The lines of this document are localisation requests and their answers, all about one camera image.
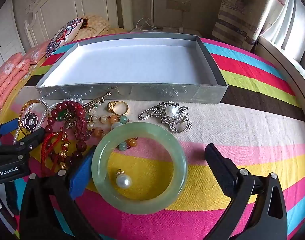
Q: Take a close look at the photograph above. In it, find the black camellia flower ring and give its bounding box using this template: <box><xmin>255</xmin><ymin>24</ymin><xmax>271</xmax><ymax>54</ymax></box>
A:
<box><xmin>22</xmin><ymin>112</ymin><xmax>41</xmax><ymax>132</ymax></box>

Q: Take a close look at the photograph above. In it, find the white pearl necklace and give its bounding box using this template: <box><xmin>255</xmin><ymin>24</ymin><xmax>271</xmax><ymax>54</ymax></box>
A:
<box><xmin>12</xmin><ymin>97</ymin><xmax>85</xmax><ymax>145</ymax></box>

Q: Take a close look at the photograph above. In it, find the green jade bangle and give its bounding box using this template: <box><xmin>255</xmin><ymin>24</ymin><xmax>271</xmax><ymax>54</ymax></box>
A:
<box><xmin>92</xmin><ymin>122</ymin><xmax>188</xmax><ymax>215</ymax></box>

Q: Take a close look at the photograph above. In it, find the red string gold bead bracelet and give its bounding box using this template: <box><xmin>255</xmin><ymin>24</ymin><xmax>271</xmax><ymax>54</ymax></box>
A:
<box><xmin>39</xmin><ymin>127</ymin><xmax>71</xmax><ymax>178</ymax></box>

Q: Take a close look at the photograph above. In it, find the gold bangle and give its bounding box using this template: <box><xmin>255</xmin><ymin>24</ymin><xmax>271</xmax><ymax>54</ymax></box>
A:
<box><xmin>18</xmin><ymin>99</ymin><xmax>50</xmax><ymax>135</ymax></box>

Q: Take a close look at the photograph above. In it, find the white pearl pendant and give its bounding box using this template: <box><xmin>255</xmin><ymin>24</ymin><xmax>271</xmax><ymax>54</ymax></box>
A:
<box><xmin>116</xmin><ymin>169</ymin><xmax>132</xmax><ymax>189</ymax></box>

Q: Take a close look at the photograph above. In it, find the dark red bead bracelet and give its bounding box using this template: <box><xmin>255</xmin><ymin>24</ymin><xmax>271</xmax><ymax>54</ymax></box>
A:
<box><xmin>44</xmin><ymin>100</ymin><xmax>88</xmax><ymax>165</ymax></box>

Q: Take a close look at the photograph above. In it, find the gold pin brooch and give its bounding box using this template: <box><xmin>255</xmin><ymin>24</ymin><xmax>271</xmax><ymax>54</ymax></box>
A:
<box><xmin>82</xmin><ymin>91</ymin><xmax>112</xmax><ymax>111</ymax></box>

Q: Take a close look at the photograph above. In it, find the silver rhinestone pearl brooch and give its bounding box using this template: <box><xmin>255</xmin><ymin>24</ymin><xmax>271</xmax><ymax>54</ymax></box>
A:
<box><xmin>138</xmin><ymin>101</ymin><xmax>192</xmax><ymax>133</ymax></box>

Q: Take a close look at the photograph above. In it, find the grey jewelry tray box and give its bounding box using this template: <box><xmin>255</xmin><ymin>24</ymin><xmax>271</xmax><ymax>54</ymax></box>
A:
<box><xmin>36</xmin><ymin>33</ymin><xmax>228</xmax><ymax>104</ymax></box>

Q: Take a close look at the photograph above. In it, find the pink folded quilt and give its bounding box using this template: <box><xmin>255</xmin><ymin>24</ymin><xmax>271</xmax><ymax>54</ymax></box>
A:
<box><xmin>0</xmin><ymin>40</ymin><xmax>50</xmax><ymax>111</ymax></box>

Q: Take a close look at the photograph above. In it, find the striped colourful blanket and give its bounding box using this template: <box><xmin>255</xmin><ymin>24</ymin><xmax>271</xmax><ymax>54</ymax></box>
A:
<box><xmin>0</xmin><ymin>33</ymin><xmax>305</xmax><ymax>239</ymax></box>

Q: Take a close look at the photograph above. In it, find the white wardrobe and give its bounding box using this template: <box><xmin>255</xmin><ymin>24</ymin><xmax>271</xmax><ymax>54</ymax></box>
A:
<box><xmin>0</xmin><ymin>0</ymin><xmax>25</xmax><ymax>66</ymax></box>

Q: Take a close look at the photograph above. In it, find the embroidered round pillow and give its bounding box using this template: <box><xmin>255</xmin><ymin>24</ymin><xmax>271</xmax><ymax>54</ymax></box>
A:
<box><xmin>45</xmin><ymin>18</ymin><xmax>83</xmax><ymax>58</ymax></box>

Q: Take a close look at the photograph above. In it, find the beige plush blanket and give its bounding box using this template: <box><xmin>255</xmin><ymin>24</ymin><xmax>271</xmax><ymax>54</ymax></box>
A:
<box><xmin>73</xmin><ymin>15</ymin><xmax>127</xmax><ymax>41</ymax></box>

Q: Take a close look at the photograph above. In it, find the white wooden headboard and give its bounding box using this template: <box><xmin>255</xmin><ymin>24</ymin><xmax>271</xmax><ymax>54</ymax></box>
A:
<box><xmin>24</xmin><ymin>0</ymin><xmax>133</xmax><ymax>48</ymax></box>

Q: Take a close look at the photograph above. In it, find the striped patterned curtain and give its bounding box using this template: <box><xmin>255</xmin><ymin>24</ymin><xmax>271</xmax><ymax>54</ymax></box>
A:
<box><xmin>212</xmin><ymin>0</ymin><xmax>289</xmax><ymax>51</ymax></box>

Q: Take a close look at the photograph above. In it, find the white charging cable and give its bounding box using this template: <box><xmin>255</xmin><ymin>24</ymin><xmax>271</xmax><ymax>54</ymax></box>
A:
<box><xmin>134</xmin><ymin>17</ymin><xmax>166</xmax><ymax>32</ymax></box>

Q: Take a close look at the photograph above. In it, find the wall power outlet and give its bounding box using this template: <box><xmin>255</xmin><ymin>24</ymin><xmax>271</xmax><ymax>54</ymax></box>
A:
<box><xmin>166</xmin><ymin>0</ymin><xmax>191</xmax><ymax>12</ymax></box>

